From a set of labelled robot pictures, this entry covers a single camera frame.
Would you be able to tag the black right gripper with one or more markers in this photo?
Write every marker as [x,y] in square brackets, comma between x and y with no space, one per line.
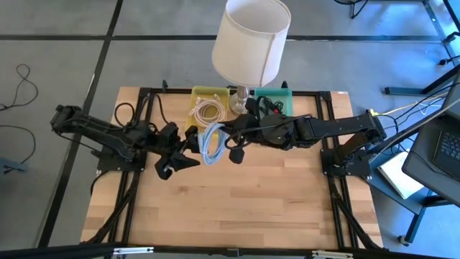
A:
[257,131]

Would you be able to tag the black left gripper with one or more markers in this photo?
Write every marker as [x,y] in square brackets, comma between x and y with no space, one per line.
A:
[163,151]

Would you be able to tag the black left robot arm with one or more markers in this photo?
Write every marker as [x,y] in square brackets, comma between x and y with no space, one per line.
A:
[100,133]

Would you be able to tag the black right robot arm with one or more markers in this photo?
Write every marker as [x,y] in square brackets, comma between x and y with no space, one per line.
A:
[334,126]

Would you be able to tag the teal translucent plastic bin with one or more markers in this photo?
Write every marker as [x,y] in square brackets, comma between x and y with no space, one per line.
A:
[287,95]

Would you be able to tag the yellow translucent plastic bin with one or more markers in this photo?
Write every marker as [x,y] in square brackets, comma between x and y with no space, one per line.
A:
[197,91]

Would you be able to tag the white shade table lamp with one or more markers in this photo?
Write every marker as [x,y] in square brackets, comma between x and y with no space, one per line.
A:
[248,46]

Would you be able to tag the yellow power plug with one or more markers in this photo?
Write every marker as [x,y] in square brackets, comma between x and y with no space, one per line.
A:
[372,112]

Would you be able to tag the white flat box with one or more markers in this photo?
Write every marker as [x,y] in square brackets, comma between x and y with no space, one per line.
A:
[399,176]

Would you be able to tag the blue floor object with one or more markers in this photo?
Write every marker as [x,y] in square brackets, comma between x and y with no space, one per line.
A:
[12,167]

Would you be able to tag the grey laptop stand desk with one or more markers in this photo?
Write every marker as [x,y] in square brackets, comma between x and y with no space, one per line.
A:
[420,162]

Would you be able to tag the black laptop keyboard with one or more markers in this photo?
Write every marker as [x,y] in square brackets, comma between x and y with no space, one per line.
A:
[449,153]

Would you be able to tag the black aluminium table frame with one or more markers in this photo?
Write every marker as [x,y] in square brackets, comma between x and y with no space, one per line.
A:
[322,104]

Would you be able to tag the silver frame bracket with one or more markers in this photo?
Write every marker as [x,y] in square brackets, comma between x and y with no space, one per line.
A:
[133,250]
[332,254]

